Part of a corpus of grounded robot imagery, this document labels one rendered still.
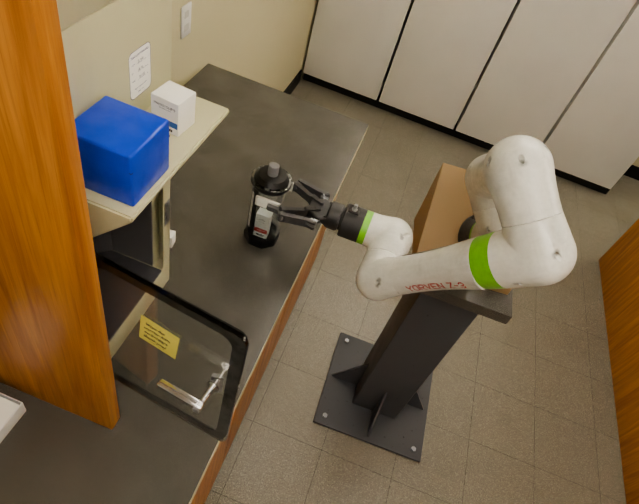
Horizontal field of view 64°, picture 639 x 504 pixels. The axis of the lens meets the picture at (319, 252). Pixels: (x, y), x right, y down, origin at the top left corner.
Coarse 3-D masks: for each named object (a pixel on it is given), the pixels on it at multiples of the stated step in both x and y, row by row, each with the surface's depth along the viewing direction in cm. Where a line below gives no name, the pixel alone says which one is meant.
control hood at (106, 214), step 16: (208, 112) 89; (224, 112) 90; (192, 128) 85; (208, 128) 86; (176, 144) 82; (192, 144) 82; (176, 160) 79; (96, 192) 71; (96, 208) 70; (112, 208) 70; (128, 208) 70; (96, 224) 73; (112, 224) 72
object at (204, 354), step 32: (96, 256) 78; (128, 288) 80; (160, 288) 77; (128, 320) 87; (160, 320) 82; (192, 320) 78; (128, 352) 96; (160, 352) 90; (192, 352) 84; (224, 352) 80; (128, 384) 106; (192, 384) 92; (224, 384) 87; (192, 416) 102; (224, 416) 95
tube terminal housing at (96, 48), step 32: (128, 0) 70; (160, 0) 77; (64, 32) 60; (96, 32) 66; (128, 32) 72; (160, 32) 81; (96, 64) 68; (128, 64) 76; (160, 64) 85; (96, 96) 71; (128, 96) 79; (160, 192) 112; (160, 224) 119; (128, 256) 126; (160, 256) 127
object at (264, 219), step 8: (256, 168) 135; (256, 184) 131; (288, 184) 133; (272, 192) 130; (280, 192) 131; (272, 200) 133; (280, 200) 135; (256, 208) 137; (264, 208) 136; (256, 216) 139; (264, 216) 138; (272, 216) 138; (256, 224) 141; (264, 224) 140; (272, 224) 141; (248, 232) 145; (256, 232) 143; (264, 232) 142; (272, 232) 144; (264, 240) 145
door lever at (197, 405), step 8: (160, 384) 86; (168, 384) 87; (208, 384) 89; (168, 392) 86; (176, 392) 86; (184, 392) 86; (208, 392) 88; (184, 400) 86; (192, 400) 86; (200, 400) 86; (192, 408) 86; (200, 408) 85
